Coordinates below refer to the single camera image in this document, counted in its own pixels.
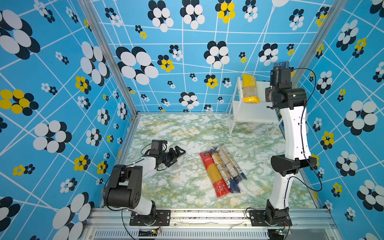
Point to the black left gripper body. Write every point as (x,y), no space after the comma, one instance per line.
(166,157)

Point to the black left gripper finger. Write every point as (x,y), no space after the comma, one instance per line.
(176,152)
(170,162)

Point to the yellow spaghetti bag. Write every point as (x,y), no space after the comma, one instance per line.
(250,94)

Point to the red spaghetti bag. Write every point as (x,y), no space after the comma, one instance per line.
(215,176)

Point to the blue Barilla spaghetti bag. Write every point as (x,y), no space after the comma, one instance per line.
(284,64)

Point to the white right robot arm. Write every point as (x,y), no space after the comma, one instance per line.
(292,104)

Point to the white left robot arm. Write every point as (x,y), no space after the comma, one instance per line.
(123,189)

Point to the white two-tier shelf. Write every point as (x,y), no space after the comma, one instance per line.
(259,113)

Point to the clear striped spaghetti bag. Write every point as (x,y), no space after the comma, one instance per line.
(232,166)

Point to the dark blue clear spaghetti bag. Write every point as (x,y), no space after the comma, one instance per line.
(225,172)

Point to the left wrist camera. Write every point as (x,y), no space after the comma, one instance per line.
(158,146)

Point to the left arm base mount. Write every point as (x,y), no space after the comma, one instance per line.
(150,217)

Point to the right aluminium corner post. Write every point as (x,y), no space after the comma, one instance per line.
(320,36)

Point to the aluminium corner post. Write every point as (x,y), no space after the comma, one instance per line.
(320,36)
(91,16)

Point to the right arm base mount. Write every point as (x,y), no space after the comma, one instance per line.
(268,218)

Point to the left aluminium corner post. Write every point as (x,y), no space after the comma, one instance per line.
(91,16)

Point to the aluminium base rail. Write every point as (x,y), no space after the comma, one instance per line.
(212,224)

